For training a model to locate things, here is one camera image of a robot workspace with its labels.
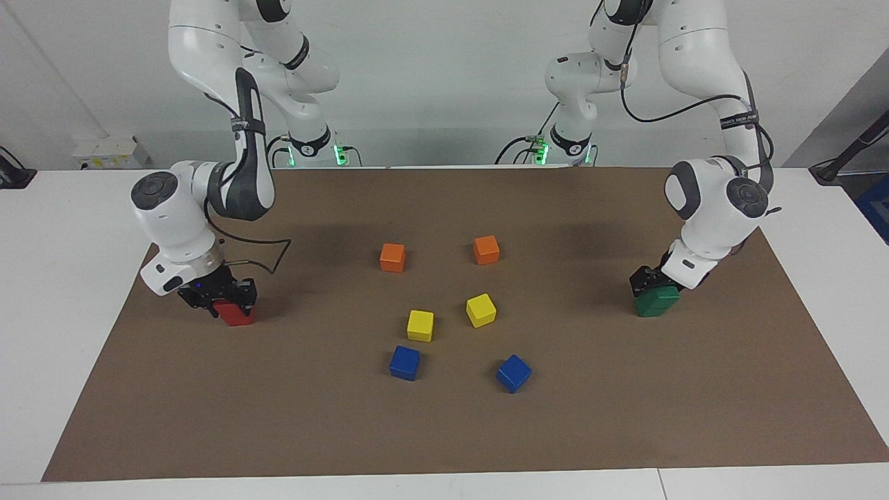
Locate white power strip box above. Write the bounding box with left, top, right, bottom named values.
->
left=73, top=136, right=150, bottom=169

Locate yellow wooden block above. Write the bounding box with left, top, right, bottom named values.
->
left=466, top=293, right=497, bottom=328
left=406, top=310, right=435, bottom=343

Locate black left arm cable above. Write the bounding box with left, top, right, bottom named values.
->
left=618, top=42, right=782, bottom=216

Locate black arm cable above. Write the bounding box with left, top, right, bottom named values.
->
left=618, top=42, right=782, bottom=216
left=205, top=201, right=292, bottom=276

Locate blue wooden block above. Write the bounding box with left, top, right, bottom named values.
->
left=496, top=354, right=533, bottom=394
left=389, top=345, right=422, bottom=382

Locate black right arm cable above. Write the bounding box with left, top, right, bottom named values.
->
left=205, top=201, right=292, bottom=276

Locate blue crate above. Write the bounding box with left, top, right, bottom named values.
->
left=856, top=174, right=889, bottom=244

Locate brown table mat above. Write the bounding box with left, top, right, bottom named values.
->
left=42, top=167, right=889, bottom=482

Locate black stand leg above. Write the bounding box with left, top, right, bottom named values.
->
left=809, top=111, right=889, bottom=185

